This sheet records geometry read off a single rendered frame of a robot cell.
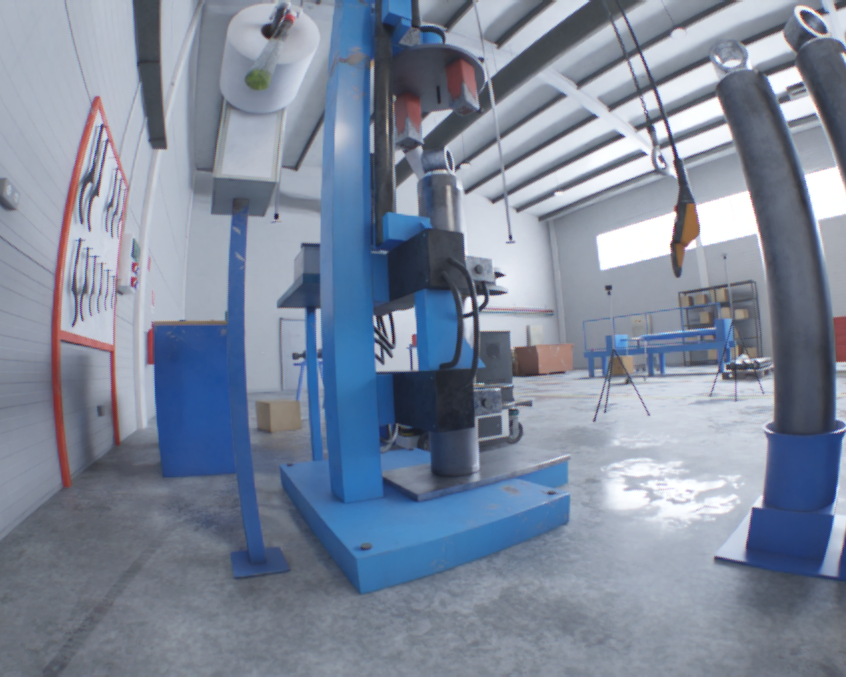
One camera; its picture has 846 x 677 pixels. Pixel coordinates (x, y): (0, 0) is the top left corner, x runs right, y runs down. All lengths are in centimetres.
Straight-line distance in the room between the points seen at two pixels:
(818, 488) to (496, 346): 228
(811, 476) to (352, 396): 152
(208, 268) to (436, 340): 1147
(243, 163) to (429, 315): 76
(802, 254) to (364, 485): 164
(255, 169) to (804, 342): 163
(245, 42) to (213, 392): 196
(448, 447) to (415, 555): 63
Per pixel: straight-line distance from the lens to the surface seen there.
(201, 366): 255
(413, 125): 223
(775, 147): 139
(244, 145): 129
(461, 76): 207
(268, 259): 1274
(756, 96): 147
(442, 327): 135
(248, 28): 125
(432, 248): 134
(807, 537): 135
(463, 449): 171
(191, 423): 258
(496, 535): 136
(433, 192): 182
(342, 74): 196
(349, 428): 150
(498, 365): 290
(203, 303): 1235
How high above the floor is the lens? 63
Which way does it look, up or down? 4 degrees up
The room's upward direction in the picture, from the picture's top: 3 degrees counter-clockwise
